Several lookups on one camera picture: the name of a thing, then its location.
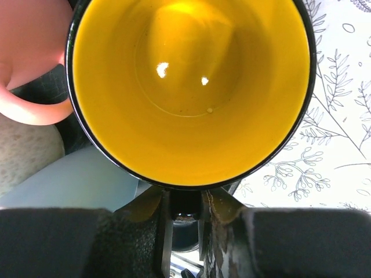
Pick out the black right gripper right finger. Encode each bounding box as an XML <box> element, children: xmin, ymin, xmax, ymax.
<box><xmin>199</xmin><ymin>188</ymin><xmax>255</xmax><ymax>277</ymax></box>

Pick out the pink ceramic mug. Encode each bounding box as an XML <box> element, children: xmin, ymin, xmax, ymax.
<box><xmin>1</xmin><ymin>1</ymin><xmax>73</xmax><ymax>126</ymax></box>

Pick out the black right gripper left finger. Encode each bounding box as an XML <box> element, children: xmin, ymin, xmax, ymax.
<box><xmin>95</xmin><ymin>188</ymin><xmax>171</xmax><ymax>277</ymax></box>

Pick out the light blue mug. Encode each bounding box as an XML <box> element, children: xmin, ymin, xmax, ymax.
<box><xmin>1</xmin><ymin>146</ymin><xmax>139</xmax><ymax>211</ymax></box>

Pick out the black plastic tray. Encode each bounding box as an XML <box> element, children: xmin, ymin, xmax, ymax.
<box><xmin>12</xmin><ymin>65</ymin><xmax>92</xmax><ymax>155</ymax></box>

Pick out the yellow black mug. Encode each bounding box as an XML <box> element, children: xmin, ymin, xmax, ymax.
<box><xmin>65</xmin><ymin>1</ymin><xmax>316</xmax><ymax>244</ymax></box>

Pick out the cream speckled mug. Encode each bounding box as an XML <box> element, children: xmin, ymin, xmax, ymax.
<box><xmin>0</xmin><ymin>115</ymin><xmax>65</xmax><ymax>196</ymax></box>

